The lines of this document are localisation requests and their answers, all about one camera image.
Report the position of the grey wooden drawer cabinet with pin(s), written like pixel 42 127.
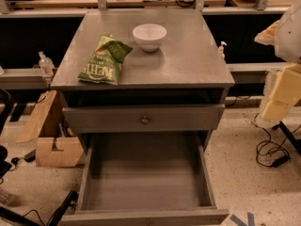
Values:
pixel 185 70

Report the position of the cream ribbed gripper finger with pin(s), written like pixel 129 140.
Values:
pixel 268 35

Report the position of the clear plastic bottle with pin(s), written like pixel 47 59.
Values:
pixel 46 64

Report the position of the brown cardboard box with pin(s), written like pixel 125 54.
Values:
pixel 54 146

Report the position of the black bar on floor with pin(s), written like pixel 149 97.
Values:
pixel 60 211

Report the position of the green chip bag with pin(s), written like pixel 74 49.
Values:
pixel 106 61

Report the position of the small white pump bottle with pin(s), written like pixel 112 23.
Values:
pixel 221 48

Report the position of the black metal stand leg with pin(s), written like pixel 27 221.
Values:
pixel 289 135

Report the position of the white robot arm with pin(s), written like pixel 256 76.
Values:
pixel 285 36

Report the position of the white ceramic bowl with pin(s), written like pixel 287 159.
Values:
pixel 149 37

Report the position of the blue tape mark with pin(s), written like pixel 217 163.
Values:
pixel 246 219

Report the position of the grey drawer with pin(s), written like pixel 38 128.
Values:
pixel 142 118
pixel 145 179

